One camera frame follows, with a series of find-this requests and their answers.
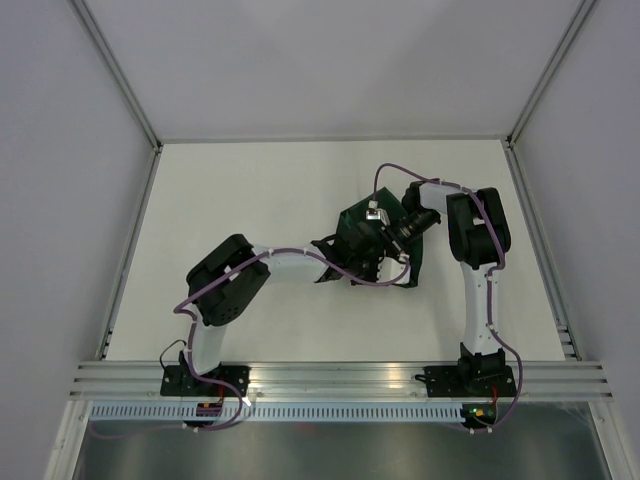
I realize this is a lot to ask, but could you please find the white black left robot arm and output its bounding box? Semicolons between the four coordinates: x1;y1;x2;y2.
160;223;384;397

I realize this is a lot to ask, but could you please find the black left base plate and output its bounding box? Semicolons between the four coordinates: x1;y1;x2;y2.
160;364;250;397

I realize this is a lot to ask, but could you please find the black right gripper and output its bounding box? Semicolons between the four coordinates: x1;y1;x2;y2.
378;208;438;259

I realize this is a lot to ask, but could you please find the aluminium frame rail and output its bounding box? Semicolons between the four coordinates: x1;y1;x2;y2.
68;361;613;402

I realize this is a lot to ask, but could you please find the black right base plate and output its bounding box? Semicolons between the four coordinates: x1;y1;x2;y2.
416;365;517;399

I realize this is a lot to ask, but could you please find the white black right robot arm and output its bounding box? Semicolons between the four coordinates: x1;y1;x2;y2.
381;182;516;398

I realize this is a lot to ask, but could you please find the white slotted cable duct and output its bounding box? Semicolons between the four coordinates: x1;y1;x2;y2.
90;401;464;423

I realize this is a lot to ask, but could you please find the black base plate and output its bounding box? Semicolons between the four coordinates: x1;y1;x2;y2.
416;365;517;399
160;364;250;397

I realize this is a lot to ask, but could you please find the green cloth napkin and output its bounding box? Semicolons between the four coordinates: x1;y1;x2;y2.
336;187;424;288

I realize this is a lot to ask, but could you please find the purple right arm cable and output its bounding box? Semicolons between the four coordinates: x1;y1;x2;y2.
372;162;526;436

